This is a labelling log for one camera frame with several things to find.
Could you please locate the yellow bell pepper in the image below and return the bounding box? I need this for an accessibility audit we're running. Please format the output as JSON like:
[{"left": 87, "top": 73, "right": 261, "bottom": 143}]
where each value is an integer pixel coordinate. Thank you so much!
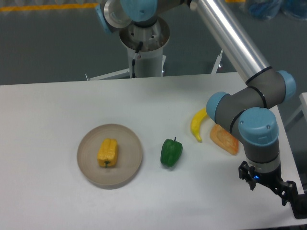
[{"left": 97, "top": 138, "right": 118, "bottom": 168}]

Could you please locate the green bell pepper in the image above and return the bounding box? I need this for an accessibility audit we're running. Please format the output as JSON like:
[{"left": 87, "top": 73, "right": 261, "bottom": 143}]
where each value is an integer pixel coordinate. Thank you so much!
[{"left": 160, "top": 137, "right": 183, "bottom": 168}]

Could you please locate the beige round plate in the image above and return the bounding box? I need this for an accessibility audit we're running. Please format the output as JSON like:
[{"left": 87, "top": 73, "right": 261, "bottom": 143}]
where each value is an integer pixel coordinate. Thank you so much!
[{"left": 77, "top": 124, "right": 143, "bottom": 189}]

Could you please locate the orange toast slice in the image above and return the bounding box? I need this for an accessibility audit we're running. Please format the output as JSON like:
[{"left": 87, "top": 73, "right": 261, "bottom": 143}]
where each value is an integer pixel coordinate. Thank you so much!
[{"left": 210, "top": 124, "right": 239, "bottom": 155}]

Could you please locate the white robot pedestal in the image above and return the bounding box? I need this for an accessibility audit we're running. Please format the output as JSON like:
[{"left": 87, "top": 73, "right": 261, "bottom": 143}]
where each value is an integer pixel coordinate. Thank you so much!
[{"left": 92, "top": 17, "right": 225, "bottom": 80}]

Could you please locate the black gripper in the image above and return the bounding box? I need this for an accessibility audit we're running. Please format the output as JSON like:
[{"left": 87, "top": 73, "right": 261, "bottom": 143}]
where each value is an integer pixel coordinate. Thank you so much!
[{"left": 238, "top": 161, "right": 307, "bottom": 219}]

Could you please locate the silver and grey robot arm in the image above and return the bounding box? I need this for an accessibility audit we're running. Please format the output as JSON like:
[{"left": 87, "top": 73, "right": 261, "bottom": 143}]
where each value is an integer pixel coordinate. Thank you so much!
[{"left": 95, "top": 0, "right": 307, "bottom": 219}]

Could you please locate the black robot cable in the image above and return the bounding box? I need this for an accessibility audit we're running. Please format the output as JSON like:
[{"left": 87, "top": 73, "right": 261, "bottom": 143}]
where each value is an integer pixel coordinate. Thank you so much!
[{"left": 131, "top": 41, "right": 143, "bottom": 79}]

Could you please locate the yellow chili pepper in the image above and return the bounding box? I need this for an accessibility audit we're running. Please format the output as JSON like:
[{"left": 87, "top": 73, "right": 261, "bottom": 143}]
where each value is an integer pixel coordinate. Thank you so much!
[{"left": 190, "top": 108, "right": 208, "bottom": 142}]

